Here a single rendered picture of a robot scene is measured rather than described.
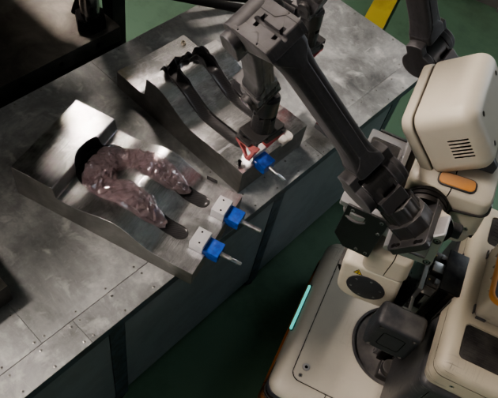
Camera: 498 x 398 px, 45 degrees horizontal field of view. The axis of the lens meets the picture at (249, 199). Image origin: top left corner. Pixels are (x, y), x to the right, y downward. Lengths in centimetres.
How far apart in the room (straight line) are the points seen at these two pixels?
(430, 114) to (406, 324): 63
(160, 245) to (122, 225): 10
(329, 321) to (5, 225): 108
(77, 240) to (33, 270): 12
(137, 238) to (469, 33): 276
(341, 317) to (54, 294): 101
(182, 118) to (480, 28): 255
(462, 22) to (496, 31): 20
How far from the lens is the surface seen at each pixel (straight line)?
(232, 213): 150
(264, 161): 156
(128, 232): 144
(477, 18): 395
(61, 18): 209
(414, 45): 142
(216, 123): 166
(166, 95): 165
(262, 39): 94
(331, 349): 204
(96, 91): 183
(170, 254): 144
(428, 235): 117
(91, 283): 147
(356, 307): 213
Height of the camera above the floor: 212
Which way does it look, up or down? 55 degrees down
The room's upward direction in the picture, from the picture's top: 15 degrees clockwise
